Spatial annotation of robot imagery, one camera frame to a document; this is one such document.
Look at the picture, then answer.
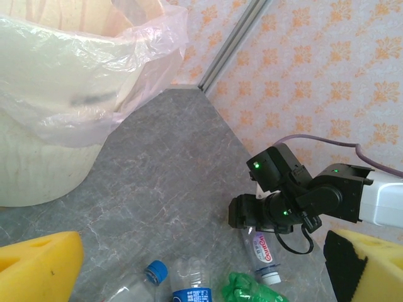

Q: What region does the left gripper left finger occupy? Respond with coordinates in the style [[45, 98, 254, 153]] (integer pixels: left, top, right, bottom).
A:
[[0, 231, 85, 302]]

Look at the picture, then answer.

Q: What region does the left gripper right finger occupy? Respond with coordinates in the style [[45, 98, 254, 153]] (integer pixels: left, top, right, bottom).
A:
[[324, 228, 403, 302]]

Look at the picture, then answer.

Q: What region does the clear bottle red lettering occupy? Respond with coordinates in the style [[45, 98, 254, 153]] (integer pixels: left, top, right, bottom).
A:
[[241, 225, 283, 286]]

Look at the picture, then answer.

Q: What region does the green bottle yellow cap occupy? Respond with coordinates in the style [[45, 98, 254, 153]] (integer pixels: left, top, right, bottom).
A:
[[221, 272, 290, 302]]

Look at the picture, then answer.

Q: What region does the clear bottle blue logo label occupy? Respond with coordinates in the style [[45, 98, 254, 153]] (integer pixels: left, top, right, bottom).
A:
[[171, 257, 212, 302]]

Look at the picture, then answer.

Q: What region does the rectangular clear bottle blue cap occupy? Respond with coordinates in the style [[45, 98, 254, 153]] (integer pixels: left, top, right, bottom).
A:
[[103, 260, 171, 302]]

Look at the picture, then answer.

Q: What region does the cream plastic bin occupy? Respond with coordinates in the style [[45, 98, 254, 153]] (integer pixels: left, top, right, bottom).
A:
[[0, 0, 177, 208]]

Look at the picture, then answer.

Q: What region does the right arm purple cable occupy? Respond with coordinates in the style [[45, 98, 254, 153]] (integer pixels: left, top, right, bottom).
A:
[[273, 134, 403, 177]]

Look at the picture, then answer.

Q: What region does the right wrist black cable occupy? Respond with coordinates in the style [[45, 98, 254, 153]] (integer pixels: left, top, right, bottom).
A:
[[272, 225, 315, 255]]

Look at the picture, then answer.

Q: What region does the aluminium rail below wall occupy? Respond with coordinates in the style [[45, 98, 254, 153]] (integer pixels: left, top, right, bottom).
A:
[[169, 82, 204, 91]]

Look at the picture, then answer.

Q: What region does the aluminium corner post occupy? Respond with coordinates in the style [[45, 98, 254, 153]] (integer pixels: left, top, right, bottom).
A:
[[198, 0, 265, 94]]

